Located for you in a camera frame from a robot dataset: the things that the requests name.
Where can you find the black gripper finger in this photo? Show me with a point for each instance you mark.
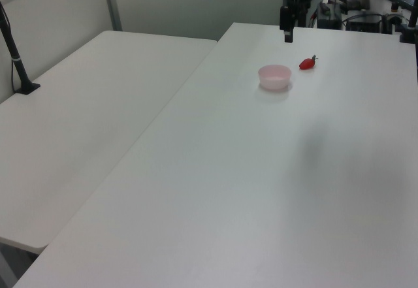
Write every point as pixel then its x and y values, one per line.
pixel 302 15
pixel 286 20

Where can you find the red strawberry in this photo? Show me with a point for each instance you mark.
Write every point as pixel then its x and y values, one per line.
pixel 307 63

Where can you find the pink plastic bowl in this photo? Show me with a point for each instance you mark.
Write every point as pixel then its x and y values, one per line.
pixel 274 80

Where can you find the dark box with green parts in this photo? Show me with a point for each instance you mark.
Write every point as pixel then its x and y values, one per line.
pixel 329 17

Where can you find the black electronics box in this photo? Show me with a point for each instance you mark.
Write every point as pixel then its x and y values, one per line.
pixel 364 23

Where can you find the black clamp stand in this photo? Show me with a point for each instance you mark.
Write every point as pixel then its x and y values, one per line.
pixel 408 33

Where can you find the black camera stand pole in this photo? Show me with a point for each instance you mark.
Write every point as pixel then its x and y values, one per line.
pixel 14 56

